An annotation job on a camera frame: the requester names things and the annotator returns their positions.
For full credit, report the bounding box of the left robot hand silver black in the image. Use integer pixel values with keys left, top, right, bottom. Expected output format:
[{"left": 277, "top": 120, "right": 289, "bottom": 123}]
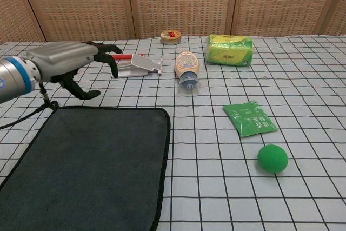
[{"left": 26, "top": 41, "right": 123, "bottom": 100}]

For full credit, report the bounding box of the black and yellow cloth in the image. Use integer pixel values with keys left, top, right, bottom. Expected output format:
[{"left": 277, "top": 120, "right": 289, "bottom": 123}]
[{"left": 0, "top": 101, "right": 171, "bottom": 231}]

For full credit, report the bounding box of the white checkered tablecloth table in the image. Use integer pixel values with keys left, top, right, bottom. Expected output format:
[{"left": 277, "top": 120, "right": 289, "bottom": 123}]
[{"left": 0, "top": 35, "right": 346, "bottom": 231}]

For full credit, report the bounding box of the white folding phone stand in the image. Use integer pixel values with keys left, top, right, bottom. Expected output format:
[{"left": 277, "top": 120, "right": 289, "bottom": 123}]
[{"left": 111, "top": 54, "right": 164, "bottom": 78}]

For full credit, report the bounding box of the beige sauce squeeze bottle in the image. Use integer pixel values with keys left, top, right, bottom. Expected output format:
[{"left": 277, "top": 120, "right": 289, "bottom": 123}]
[{"left": 174, "top": 51, "right": 202, "bottom": 93}]

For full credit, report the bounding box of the woven wooden folding screen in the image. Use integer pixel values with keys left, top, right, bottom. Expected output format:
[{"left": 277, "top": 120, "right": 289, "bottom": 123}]
[{"left": 0, "top": 0, "right": 346, "bottom": 43}]

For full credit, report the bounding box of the green snack package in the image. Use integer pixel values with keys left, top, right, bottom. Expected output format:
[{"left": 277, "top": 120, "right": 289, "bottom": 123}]
[{"left": 205, "top": 34, "right": 255, "bottom": 68}]

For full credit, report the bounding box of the green sachet packet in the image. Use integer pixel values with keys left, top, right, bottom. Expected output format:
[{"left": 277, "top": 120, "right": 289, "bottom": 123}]
[{"left": 223, "top": 100, "right": 279, "bottom": 138}]

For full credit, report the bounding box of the green foam ball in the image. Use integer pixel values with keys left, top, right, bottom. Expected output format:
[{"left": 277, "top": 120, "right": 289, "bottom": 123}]
[{"left": 257, "top": 144, "right": 289, "bottom": 174}]

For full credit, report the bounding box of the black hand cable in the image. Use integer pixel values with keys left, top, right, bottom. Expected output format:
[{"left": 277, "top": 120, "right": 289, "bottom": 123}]
[{"left": 0, "top": 82, "right": 59, "bottom": 131}]

